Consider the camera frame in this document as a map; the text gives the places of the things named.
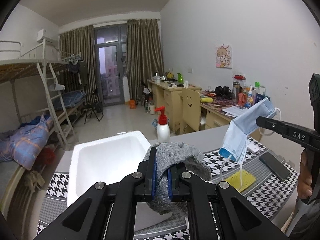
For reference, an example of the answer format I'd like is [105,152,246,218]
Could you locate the grey sock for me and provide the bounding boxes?
[142,141,213,215]

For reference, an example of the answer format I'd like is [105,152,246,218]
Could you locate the light blue face mask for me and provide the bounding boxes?
[219,98,281,169]

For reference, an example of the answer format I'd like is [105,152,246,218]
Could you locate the yellow foam net sleeve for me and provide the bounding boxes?
[224,170,256,192]

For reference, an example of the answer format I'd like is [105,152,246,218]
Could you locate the person right hand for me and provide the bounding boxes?
[297,150,313,199]

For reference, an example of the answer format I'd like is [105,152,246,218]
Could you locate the white lotion pump bottle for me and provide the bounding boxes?
[155,106,170,142]

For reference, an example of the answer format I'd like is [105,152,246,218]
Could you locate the blue waste bin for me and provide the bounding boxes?
[151,117,171,131]

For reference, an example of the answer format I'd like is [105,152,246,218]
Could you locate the white remote control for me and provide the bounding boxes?
[247,139,260,154]

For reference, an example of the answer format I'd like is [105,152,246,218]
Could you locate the black smartphone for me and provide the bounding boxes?
[259,152,290,181]

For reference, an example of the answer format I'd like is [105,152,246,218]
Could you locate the white styrofoam box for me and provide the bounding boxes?
[66,129,176,233]

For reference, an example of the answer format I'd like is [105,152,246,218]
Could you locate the orange floor bottle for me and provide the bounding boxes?
[129,99,136,109]

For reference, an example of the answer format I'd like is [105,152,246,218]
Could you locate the white papers on desk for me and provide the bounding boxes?
[222,105,249,118]

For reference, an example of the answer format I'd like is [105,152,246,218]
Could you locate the houndstooth table mat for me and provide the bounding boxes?
[36,139,298,239]

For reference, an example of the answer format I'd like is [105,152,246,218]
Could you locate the wooden smiley chair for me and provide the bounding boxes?
[182,88,201,132]

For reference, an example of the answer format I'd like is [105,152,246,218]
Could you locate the black headphones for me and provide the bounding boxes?
[214,86,233,100]

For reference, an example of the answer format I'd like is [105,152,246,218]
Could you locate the wooden desk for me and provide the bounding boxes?
[148,80,234,135]

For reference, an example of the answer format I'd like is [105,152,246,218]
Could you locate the black folding chair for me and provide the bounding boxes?
[84,88,104,124]

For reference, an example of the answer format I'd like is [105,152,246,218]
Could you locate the right brown curtain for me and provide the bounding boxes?
[126,19,164,101]

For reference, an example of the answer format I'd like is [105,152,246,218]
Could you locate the brown curtain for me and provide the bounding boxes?
[126,19,164,101]
[59,25,97,100]

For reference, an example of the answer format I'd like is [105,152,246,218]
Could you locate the left brown curtain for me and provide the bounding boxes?
[59,25,97,100]

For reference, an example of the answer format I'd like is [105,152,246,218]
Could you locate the glass balcony door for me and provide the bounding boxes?
[95,24,127,106]

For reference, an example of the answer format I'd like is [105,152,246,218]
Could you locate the metal bunk bed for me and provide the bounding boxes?
[0,38,87,205]

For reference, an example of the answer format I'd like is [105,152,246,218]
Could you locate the blue plaid quilt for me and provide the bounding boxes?
[1,115,54,171]

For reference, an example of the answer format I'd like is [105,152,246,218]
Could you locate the white air conditioner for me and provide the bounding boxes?
[37,29,57,44]

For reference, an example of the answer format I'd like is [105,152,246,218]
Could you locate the anime wall poster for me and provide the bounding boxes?
[215,44,232,69]

